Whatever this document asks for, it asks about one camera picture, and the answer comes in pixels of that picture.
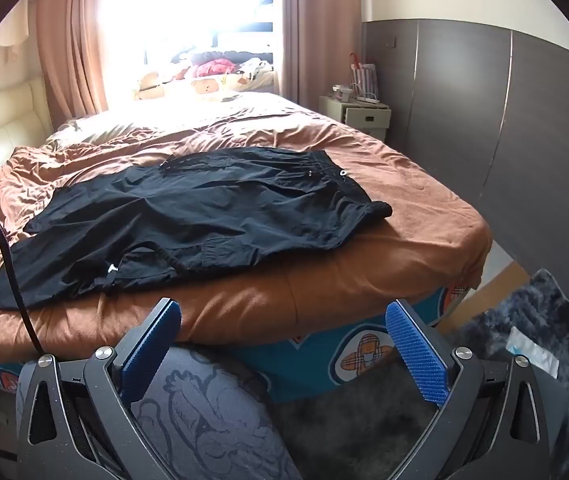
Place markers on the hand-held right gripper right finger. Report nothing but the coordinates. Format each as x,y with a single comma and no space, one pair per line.
417,355

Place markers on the cream nightstand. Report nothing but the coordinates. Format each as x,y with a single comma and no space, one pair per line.
364,117

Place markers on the clear plastic packet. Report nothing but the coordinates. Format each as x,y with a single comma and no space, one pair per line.
534,352

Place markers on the pink curtain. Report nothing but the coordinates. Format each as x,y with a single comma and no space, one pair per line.
69,35
289,35

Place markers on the brown blanket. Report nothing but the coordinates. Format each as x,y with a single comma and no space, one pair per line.
364,270

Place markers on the pink plush toy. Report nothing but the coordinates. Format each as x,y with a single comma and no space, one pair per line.
216,67

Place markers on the person's grey printed trouser leg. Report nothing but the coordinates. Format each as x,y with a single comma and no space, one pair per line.
214,410

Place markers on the dark grey wardrobe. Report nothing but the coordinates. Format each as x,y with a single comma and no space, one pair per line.
464,110

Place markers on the bear print cushion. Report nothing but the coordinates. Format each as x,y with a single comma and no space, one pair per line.
208,86

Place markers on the black pants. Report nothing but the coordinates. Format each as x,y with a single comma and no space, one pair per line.
189,220

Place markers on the beige plush bear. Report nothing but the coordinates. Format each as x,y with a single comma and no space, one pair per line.
148,82

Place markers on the window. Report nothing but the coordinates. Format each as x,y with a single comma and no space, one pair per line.
244,40

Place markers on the cream pillows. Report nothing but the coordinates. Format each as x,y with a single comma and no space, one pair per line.
82,127

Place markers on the grey shaggy rug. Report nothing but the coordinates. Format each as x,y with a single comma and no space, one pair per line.
504,330

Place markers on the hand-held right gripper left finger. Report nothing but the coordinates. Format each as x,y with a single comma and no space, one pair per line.
149,350

